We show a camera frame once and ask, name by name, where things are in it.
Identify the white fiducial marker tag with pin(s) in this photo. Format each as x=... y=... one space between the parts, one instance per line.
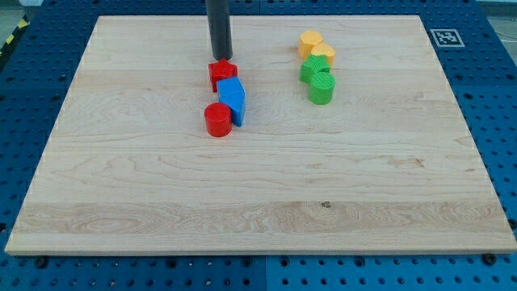
x=447 y=38

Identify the light wooden board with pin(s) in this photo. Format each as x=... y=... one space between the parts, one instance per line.
x=388 y=166

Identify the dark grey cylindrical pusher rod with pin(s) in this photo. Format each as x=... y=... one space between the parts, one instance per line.
x=219 y=28

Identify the green star block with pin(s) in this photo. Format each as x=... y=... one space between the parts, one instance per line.
x=312 y=65

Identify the red cylinder block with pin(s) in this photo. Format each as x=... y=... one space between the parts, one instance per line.
x=218 y=119

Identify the green cylinder block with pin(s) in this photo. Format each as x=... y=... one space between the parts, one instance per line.
x=321 y=88

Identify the blue triangle block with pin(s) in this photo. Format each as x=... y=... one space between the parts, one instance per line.
x=237 y=105

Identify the yellow heart block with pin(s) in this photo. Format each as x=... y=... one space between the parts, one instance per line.
x=326 y=51

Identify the red star block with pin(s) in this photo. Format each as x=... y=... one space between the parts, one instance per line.
x=221 y=70

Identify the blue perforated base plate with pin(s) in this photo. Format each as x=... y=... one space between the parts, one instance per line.
x=44 y=59

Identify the yellow hexagon block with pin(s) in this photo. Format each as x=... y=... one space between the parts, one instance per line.
x=307 y=40

